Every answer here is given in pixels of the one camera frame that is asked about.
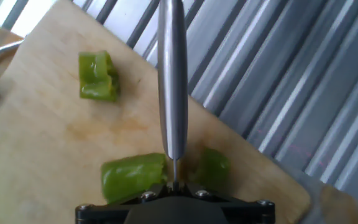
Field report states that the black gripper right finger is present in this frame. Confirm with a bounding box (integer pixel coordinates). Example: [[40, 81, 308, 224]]
[[176, 183, 275, 224]]

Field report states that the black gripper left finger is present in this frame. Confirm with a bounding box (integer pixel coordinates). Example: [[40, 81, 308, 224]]
[[75, 183, 175, 224]]

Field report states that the steel cleaver knife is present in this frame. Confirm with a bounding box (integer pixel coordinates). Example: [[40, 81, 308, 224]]
[[157, 0, 188, 185]]

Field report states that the green chili pepper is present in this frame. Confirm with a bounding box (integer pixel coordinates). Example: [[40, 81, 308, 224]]
[[191, 147, 232, 191]]

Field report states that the green chili chunk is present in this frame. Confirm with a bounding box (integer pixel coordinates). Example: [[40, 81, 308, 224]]
[[78, 50, 121, 103]]

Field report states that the wooden cutting board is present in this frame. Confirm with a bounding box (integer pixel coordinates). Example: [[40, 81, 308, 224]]
[[0, 0, 311, 224]]

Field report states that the green chili ring slice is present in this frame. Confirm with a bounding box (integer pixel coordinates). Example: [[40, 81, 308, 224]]
[[100, 152, 168, 205]]

